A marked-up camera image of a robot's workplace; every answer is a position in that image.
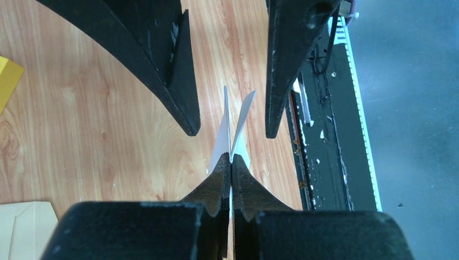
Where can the yellow toy window brick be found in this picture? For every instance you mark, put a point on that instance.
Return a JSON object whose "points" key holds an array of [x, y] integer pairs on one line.
{"points": [[11, 74]]}

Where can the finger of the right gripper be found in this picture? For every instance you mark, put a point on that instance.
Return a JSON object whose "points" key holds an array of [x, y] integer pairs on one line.
{"points": [[293, 29], [152, 39]]}

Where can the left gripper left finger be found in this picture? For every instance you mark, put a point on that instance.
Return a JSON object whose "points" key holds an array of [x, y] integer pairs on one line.
{"points": [[195, 227]]}

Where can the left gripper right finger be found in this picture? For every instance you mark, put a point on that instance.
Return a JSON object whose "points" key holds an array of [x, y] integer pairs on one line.
{"points": [[266, 228]]}

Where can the brown paper envelope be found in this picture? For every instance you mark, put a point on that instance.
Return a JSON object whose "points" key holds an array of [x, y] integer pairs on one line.
{"points": [[26, 229]]}

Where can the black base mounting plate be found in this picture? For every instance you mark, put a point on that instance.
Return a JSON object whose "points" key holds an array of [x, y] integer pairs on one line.
{"points": [[319, 166]]}

